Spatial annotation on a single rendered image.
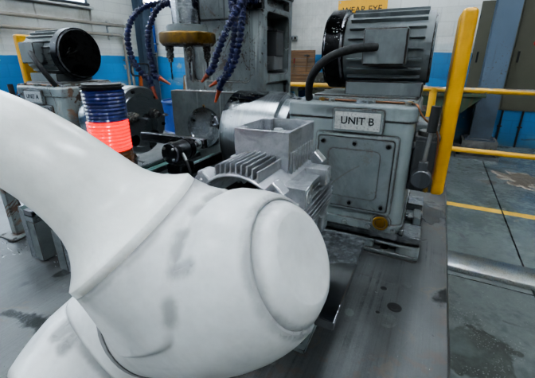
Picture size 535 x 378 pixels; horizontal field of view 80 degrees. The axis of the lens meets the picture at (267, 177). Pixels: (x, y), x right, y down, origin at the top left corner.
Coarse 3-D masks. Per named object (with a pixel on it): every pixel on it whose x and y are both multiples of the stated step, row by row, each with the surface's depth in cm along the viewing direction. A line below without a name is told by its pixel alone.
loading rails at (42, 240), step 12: (216, 156) 117; (144, 168) 105; (156, 168) 105; (24, 216) 74; (36, 216) 73; (24, 228) 76; (36, 228) 74; (48, 228) 76; (36, 240) 75; (48, 240) 77; (60, 240) 70; (36, 252) 77; (48, 252) 77; (60, 252) 72; (60, 264) 74
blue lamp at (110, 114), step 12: (84, 96) 45; (96, 96) 45; (108, 96) 46; (120, 96) 47; (84, 108) 46; (96, 108) 45; (108, 108) 46; (120, 108) 47; (96, 120) 46; (108, 120) 46; (120, 120) 48
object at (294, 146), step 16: (240, 128) 53; (256, 128) 60; (272, 128) 63; (288, 128) 62; (304, 128) 55; (240, 144) 54; (256, 144) 53; (272, 144) 51; (288, 144) 50; (304, 144) 57; (288, 160) 51; (304, 160) 57
